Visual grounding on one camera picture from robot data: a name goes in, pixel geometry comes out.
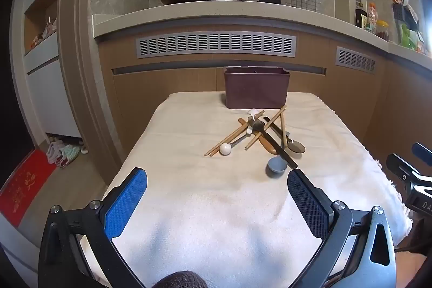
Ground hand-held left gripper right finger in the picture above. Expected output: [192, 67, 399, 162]
[287, 168, 398, 288]

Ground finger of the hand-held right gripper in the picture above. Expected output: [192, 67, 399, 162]
[386, 153, 421, 182]
[412, 142, 432, 158]

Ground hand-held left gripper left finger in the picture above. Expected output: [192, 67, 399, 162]
[38, 167, 149, 288]

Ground black-handled metal spoon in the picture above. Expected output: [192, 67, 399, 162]
[247, 116, 298, 170]

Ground brown wooden spoon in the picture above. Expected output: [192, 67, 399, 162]
[238, 118, 276, 154]

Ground white round-head spoon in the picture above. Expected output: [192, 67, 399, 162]
[219, 131, 252, 156]

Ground purple plastic utensil holder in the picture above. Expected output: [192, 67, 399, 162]
[223, 66, 291, 110]

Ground green knitted slippers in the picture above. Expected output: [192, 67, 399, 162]
[60, 144, 82, 169]

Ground light wooden utensil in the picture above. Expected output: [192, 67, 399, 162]
[280, 113, 288, 148]

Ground white towel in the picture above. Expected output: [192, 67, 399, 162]
[86, 92, 414, 288]

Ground white pink slippers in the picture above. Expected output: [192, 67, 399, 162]
[46, 140, 65, 164]

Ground dark brown fuzzy object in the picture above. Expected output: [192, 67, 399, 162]
[152, 270, 208, 288]

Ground red door mat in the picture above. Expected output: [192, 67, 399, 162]
[0, 149, 58, 228]

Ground white plastic spoon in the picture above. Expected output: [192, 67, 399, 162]
[246, 109, 265, 134]

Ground small grey vent grille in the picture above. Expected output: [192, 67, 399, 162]
[336, 47, 376, 73]

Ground green packages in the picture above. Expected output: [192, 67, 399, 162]
[400, 23, 421, 50]

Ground yellow-lidded jar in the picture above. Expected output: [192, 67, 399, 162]
[375, 20, 389, 40]

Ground dark packet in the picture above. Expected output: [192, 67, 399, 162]
[355, 9, 368, 29]

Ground large grey vent grille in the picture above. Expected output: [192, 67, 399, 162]
[136, 32, 297, 58]

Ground shelf niche clutter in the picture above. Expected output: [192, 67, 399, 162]
[31, 17, 58, 50]

